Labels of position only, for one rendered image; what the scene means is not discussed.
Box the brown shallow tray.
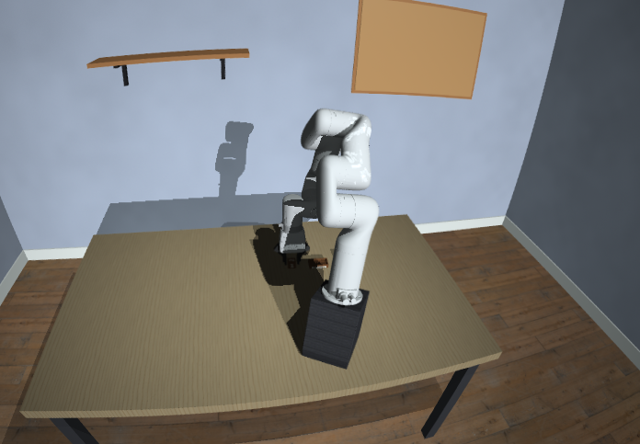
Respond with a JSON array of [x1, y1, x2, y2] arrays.
[[308, 258, 328, 268]]

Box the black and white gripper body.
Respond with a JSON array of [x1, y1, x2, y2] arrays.
[[280, 228, 305, 253]]

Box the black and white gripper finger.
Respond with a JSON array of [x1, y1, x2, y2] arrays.
[[274, 243, 287, 265], [297, 242, 310, 265]]

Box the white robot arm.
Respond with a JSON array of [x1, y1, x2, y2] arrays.
[[279, 108, 379, 305]]

